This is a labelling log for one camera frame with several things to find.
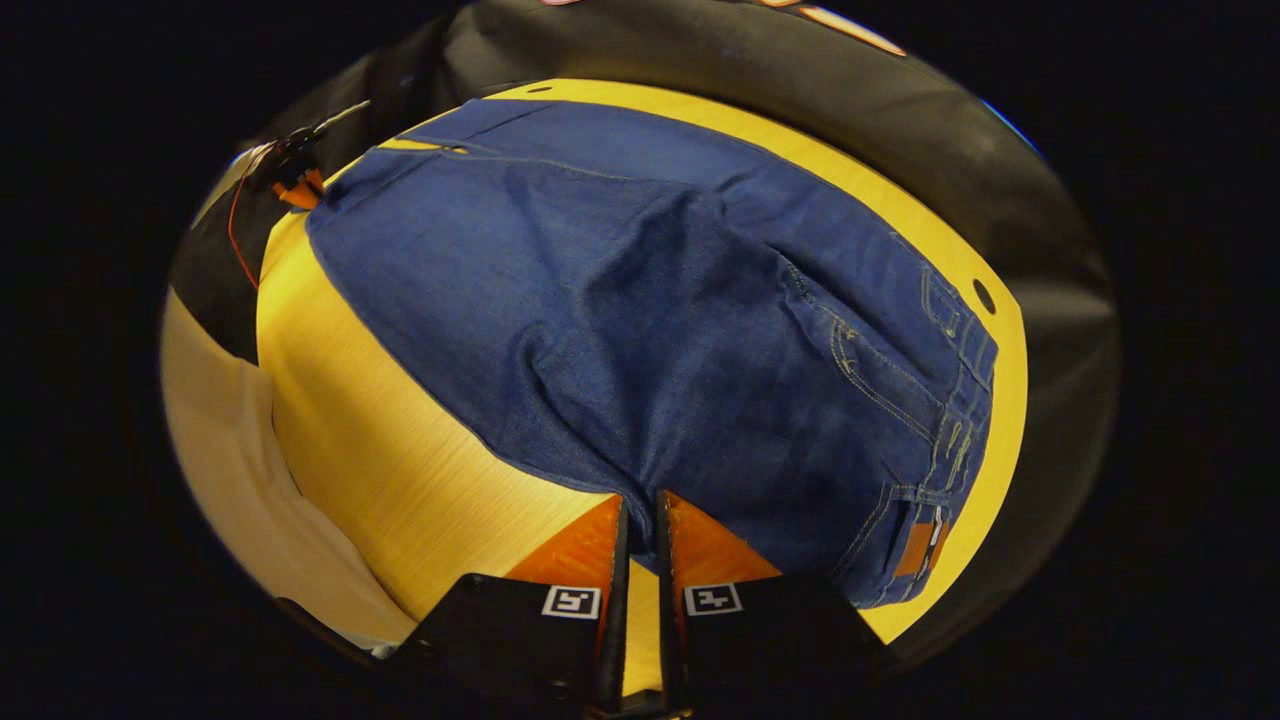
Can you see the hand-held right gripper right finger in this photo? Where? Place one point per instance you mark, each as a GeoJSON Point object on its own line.
{"type": "Point", "coordinates": [770, 640]}

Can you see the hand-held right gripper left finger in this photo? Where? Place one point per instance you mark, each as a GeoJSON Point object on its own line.
{"type": "Point", "coordinates": [520, 630]}

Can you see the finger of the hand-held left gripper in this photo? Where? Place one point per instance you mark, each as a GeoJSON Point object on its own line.
{"type": "Point", "coordinates": [300, 190]}

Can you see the blue denim jeans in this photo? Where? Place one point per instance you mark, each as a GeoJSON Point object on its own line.
{"type": "Point", "coordinates": [650, 300]}

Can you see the person's white top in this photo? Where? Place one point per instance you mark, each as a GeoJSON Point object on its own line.
{"type": "Point", "coordinates": [230, 450]}

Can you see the black backdrop cloth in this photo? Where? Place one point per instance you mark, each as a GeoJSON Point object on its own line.
{"type": "Point", "coordinates": [900, 110]}

